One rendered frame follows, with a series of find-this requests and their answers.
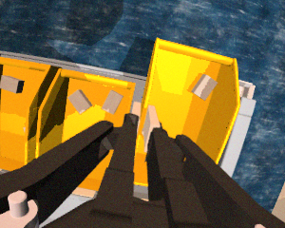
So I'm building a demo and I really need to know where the grey metal shelf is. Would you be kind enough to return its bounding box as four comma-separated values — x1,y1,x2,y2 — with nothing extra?
0,51,256,228

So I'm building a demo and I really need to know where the yellow bin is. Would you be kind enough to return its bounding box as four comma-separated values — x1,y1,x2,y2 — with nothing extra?
0,57,61,171
36,68,136,191
134,38,240,186

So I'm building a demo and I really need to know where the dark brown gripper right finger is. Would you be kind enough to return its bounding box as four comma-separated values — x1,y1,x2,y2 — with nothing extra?
143,104,285,228

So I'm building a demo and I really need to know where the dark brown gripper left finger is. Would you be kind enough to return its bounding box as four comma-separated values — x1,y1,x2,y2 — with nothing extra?
0,102,141,228

